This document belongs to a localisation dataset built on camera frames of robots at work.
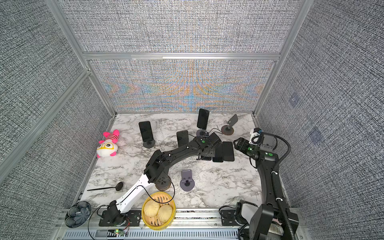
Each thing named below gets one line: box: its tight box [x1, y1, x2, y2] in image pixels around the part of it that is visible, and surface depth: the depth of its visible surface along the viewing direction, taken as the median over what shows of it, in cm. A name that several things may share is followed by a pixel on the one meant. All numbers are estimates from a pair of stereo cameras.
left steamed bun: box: [144, 199, 161, 217], surface depth 73 cm
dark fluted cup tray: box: [64, 201, 92, 229], surface depth 74 cm
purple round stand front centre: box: [179, 169, 195, 192], surface depth 84 cm
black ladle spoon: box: [87, 181, 124, 191], surface depth 85 cm
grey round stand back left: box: [143, 139, 156, 148], surface depth 103 cm
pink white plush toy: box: [96, 129, 120, 158], surface depth 94 cm
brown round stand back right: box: [221, 125, 234, 136], surface depth 109 cm
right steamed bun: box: [157, 204, 173, 223], surface depth 71 cm
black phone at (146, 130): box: [138, 121, 154, 142], surface depth 94 cm
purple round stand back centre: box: [196, 129, 206, 137], surface depth 109 cm
